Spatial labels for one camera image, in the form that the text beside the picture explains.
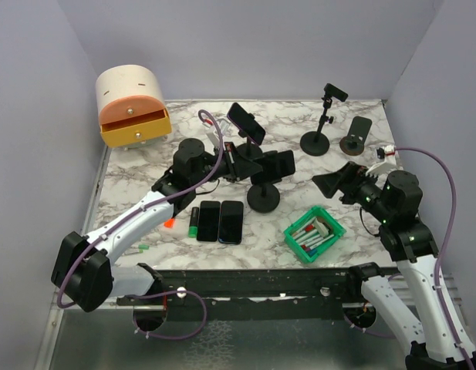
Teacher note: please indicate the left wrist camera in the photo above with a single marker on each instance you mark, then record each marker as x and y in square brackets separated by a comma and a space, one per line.
[212, 133]

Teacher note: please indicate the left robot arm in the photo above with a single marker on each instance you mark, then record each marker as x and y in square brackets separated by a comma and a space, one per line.
[85, 269]

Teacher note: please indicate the grey silver phone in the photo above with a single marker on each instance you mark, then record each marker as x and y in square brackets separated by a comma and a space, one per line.
[208, 221]

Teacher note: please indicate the orange highlighter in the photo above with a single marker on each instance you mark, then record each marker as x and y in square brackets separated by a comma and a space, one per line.
[169, 223]

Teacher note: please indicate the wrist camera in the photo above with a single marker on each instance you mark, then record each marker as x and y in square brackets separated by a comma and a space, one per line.
[387, 161]
[212, 133]

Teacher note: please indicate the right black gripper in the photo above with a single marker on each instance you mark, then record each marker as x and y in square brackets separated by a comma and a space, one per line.
[346, 179]

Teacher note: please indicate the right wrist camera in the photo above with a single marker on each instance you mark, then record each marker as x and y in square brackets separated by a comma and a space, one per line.
[387, 161]

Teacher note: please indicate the green highlighter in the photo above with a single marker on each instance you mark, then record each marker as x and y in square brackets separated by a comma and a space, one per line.
[193, 223]

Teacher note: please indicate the white eraser in bin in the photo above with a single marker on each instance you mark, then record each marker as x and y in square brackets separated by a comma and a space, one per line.
[322, 227]

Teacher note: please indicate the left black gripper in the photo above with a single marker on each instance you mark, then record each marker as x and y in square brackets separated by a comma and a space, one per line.
[238, 167]

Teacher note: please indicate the black phone stand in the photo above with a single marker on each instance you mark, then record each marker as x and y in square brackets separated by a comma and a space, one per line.
[263, 196]
[251, 149]
[315, 143]

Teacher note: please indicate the markers in bin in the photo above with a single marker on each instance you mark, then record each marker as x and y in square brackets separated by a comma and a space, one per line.
[308, 238]

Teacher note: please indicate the black table front rail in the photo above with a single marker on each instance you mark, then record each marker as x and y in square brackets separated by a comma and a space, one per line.
[241, 295]

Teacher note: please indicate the black phone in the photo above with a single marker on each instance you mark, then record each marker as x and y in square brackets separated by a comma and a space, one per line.
[231, 222]

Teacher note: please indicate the wood base phone stand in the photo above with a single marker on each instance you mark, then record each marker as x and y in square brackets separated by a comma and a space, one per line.
[353, 144]

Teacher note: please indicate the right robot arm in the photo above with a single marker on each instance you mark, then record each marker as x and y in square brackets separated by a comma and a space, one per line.
[432, 336]

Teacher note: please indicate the orange drawer box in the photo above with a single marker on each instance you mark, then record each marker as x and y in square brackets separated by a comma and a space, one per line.
[131, 107]

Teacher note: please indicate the green plastic bin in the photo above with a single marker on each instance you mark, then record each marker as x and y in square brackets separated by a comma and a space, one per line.
[315, 211]

